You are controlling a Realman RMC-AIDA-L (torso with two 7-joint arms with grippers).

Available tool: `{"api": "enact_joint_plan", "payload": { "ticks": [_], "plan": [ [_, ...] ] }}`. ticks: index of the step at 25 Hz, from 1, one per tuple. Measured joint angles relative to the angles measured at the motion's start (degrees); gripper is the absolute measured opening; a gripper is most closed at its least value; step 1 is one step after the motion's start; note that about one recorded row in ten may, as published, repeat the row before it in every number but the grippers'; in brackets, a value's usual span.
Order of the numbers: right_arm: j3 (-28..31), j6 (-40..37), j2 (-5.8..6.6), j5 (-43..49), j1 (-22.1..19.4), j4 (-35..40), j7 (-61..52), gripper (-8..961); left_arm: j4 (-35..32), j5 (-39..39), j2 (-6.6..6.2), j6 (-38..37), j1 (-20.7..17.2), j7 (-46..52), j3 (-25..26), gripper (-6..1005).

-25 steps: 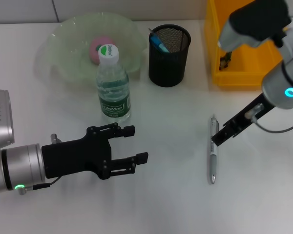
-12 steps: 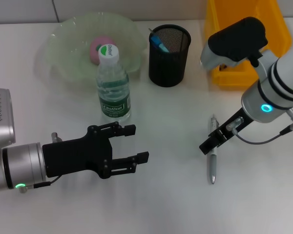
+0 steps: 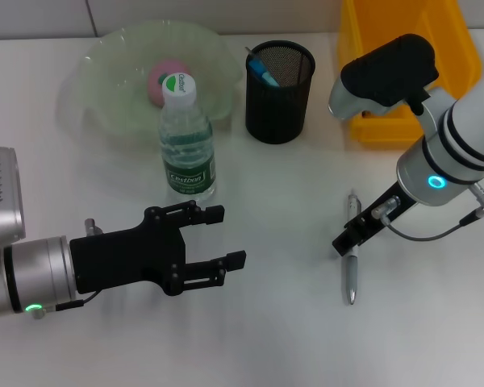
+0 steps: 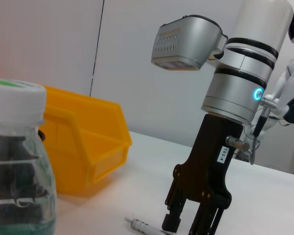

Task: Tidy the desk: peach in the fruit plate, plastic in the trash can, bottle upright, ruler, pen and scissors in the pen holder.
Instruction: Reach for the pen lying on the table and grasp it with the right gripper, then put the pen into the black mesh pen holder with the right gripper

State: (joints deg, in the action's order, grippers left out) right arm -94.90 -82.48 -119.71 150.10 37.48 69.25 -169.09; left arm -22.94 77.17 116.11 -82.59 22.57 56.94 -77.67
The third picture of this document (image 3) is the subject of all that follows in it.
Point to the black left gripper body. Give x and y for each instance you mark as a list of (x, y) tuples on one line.
[(125, 258)]

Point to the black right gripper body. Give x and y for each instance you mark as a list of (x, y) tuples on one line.
[(381, 213)]

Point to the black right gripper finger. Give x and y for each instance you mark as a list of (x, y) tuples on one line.
[(345, 242)]

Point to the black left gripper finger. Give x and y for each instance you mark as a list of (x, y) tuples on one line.
[(214, 215), (236, 260)]

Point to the silver ballpoint pen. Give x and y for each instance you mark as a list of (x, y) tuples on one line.
[(351, 278)]

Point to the clear water bottle green label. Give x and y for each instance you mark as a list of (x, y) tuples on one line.
[(187, 165)]

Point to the pink toy peach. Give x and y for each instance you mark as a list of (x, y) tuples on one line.
[(157, 80)]

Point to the blue scissors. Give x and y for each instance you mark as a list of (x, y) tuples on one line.
[(264, 74)]

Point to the black mesh pen holder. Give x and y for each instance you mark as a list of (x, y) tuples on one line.
[(276, 117)]

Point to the green glass fruit plate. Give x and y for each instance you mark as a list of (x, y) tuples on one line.
[(117, 80)]

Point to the yellow plastic bin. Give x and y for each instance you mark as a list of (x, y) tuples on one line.
[(355, 32)]

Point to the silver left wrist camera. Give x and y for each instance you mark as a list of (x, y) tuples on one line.
[(2, 193)]

